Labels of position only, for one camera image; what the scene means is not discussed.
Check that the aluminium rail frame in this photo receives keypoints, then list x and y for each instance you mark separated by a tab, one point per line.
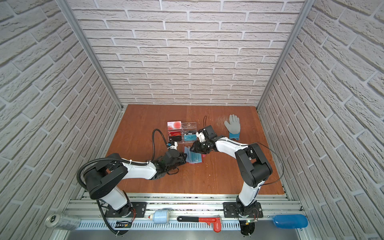
201	205

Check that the teal VIP card in stand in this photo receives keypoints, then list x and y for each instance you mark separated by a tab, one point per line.
190	137

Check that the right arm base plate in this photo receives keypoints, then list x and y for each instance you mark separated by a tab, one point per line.
237	210

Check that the black logo Vip card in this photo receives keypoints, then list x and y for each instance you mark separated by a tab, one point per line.
189	132

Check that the clear acrylic card display stand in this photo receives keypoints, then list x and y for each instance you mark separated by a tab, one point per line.
187	126

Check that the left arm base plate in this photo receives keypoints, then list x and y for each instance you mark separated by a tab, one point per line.
127	211

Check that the red leather card holder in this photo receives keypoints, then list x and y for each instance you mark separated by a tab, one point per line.
187	151

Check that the grey work glove blue cuff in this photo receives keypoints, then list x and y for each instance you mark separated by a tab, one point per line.
234	127

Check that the red black pipe wrench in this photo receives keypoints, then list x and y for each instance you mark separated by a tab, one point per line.
214	221

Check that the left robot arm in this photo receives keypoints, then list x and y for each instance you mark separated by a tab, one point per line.
101	177

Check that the silver drink can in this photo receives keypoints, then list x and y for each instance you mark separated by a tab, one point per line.
62	222

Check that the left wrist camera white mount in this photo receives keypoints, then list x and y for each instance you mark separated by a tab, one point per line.
172	145

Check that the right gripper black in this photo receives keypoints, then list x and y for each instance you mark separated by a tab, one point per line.
198	147

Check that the light teal card from holder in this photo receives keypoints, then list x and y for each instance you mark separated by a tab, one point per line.
196	158

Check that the blue plastic case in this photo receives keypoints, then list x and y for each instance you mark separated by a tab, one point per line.
290	221

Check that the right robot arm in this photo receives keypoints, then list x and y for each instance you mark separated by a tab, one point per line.
253	165

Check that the red VIP card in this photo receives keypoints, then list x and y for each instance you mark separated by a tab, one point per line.
175	133

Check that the red white patterned card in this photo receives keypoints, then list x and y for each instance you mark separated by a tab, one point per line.
174	126

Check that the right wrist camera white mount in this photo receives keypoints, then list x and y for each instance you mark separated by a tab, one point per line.
206	134

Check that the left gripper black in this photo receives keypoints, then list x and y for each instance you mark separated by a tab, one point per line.
184	158

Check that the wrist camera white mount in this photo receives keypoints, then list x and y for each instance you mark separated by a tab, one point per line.
206	134
172	145

